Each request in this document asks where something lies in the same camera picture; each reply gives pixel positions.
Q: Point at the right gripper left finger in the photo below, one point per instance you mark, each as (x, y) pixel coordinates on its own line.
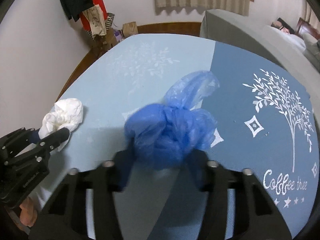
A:
(124, 162)

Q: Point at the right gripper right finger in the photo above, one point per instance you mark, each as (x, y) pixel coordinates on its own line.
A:
(196, 162)

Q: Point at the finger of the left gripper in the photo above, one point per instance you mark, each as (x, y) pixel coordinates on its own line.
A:
(53, 141)
(32, 136)

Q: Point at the white tissue wad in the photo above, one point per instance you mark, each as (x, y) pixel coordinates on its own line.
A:
(68, 113)

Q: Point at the blue plastic bag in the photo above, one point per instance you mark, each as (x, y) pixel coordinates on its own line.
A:
(165, 133)

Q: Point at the left hand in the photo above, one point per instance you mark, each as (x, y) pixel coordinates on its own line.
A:
(28, 215)

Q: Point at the blue coffee tree mat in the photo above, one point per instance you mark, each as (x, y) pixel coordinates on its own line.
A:
(263, 165)

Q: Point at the wooden coat rack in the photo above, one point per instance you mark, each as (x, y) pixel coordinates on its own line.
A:
(101, 44)

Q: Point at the brown paper bag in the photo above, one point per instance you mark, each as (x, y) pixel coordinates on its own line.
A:
(129, 29)

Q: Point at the beige tote bag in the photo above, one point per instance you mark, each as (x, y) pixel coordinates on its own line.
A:
(95, 17)

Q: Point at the grey bed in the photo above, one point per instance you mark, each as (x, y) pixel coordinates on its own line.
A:
(286, 50)

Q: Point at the red hanging garment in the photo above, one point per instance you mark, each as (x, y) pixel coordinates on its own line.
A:
(85, 23)

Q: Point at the wooden headboard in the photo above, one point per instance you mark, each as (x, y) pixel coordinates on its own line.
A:
(304, 27)

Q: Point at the beige side curtain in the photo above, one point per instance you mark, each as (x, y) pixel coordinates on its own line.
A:
(309, 16)

